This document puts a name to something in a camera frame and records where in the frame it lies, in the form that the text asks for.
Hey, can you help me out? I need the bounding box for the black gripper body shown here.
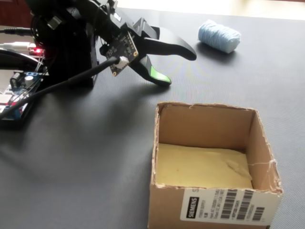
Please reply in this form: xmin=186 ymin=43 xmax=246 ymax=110
xmin=122 ymin=17 xmax=160 ymax=58

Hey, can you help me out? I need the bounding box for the green-padded black gripper finger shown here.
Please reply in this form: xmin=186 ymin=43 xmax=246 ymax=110
xmin=130 ymin=56 xmax=173 ymax=88

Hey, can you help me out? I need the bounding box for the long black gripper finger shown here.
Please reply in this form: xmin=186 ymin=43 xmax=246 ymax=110
xmin=143 ymin=27 xmax=198 ymax=61

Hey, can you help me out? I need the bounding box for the light blue yarn block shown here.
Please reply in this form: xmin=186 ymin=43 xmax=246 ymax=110
xmin=197 ymin=19 xmax=242 ymax=54

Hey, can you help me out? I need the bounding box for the open cardboard box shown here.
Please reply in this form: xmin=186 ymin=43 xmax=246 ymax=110
xmin=147 ymin=101 xmax=284 ymax=229

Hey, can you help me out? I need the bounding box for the dark grey mat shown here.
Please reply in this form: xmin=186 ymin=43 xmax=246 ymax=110
xmin=0 ymin=6 xmax=305 ymax=229

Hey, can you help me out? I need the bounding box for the yellow foam pad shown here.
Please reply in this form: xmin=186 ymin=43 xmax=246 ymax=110
xmin=156 ymin=143 xmax=254 ymax=190

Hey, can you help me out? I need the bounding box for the circuit board with red LED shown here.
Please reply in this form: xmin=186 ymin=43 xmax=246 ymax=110
xmin=28 ymin=46 xmax=46 ymax=57

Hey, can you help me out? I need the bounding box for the black power plug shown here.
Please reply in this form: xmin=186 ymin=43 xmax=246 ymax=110
xmin=0 ymin=27 xmax=33 ymax=36

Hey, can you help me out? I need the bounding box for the blue circuit board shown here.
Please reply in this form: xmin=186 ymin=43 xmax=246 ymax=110
xmin=0 ymin=71 xmax=48 ymax=131

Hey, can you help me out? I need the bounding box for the camera circuit board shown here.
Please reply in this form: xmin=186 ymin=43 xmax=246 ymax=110
xmin=99 ymin=30 xmax=140 ymax=77

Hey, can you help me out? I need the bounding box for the thick black camera cable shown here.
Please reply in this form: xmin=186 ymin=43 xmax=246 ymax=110
xmin=0 ymin=56 xmax=128 ymax=120

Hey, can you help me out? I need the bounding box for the black curved cable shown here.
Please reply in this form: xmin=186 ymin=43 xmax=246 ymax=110
xmin=0 ymin=49 xmax=40 ymax=72

